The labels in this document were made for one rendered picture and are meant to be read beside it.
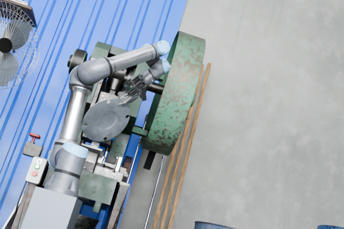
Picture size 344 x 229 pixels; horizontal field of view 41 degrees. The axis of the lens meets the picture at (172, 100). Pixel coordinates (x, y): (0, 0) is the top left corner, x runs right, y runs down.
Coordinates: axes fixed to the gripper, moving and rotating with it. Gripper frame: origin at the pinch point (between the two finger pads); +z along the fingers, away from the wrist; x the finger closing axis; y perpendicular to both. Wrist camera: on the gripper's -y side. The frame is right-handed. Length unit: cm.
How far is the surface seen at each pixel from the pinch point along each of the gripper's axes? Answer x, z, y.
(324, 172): 16, -72, -246
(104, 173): 16.4, 35.7, -22.9
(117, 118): 2.5, 7.6, -6.4
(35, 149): -2, 53, 11
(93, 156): 7.7, 34.0, -15.2
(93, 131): 4.4, 21.7, -0.3
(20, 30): -91, 35, 13
